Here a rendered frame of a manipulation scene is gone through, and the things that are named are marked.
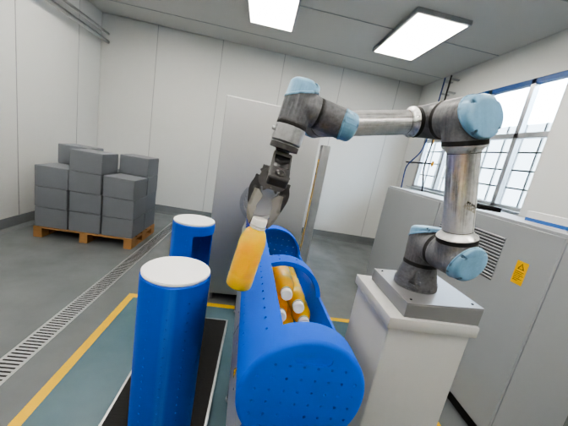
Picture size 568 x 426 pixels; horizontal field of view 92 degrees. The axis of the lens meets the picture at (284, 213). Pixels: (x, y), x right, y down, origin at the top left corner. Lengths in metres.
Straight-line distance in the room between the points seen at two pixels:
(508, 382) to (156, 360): 2.01
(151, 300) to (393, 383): 0.93
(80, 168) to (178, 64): 2.79
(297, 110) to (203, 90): 5.23
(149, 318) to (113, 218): 3.03
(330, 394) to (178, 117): 5.57
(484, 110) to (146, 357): 1.42
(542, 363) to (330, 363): 1.90
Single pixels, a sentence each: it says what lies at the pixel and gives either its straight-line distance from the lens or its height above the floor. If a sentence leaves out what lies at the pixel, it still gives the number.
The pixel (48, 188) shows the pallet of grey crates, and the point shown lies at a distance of 4.51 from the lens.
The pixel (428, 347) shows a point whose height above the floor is 1.05.
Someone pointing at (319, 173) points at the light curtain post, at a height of 1.50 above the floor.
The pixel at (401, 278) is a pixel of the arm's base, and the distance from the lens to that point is 1.12.
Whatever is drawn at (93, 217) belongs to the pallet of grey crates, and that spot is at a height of 0.36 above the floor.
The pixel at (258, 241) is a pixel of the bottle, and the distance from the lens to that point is 0.67.
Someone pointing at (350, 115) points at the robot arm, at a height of 1.71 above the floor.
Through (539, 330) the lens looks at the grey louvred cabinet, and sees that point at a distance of 2.28.
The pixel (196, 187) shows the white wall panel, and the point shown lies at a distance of 5.86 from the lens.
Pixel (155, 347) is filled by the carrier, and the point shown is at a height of 0.76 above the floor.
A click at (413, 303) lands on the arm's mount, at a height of 1.20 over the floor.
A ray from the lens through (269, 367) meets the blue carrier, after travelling 0.64.
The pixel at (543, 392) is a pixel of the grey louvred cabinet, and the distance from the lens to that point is 2.59.
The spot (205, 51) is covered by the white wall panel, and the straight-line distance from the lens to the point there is 6.01.
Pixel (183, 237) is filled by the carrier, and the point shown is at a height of 0.95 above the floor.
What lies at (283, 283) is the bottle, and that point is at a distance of 0.96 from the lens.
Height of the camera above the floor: 1.59
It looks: 12 degrees down
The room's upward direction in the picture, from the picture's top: 11 degrees clockwise
